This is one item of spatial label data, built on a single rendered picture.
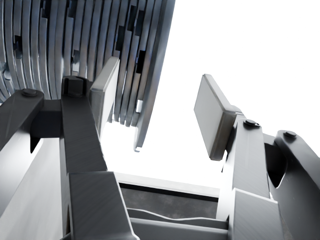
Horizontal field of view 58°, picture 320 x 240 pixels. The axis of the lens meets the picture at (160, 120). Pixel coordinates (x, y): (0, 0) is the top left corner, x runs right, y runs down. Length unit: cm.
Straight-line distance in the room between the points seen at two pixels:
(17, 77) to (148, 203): 405
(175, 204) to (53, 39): 414
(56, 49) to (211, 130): 22
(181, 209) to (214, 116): 431
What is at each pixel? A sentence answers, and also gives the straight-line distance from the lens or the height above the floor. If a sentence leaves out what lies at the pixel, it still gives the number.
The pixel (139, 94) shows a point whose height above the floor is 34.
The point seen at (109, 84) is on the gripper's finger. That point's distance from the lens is 16.
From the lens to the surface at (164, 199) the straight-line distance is 434.
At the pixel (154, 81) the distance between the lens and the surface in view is 26.
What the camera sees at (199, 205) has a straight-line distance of 447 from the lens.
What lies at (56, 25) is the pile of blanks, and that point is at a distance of 33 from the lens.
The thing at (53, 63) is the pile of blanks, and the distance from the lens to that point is 35.
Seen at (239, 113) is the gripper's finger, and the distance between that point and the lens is 17.
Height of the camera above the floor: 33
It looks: 6 degrees up
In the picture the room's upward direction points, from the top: 100 degrees clockwise
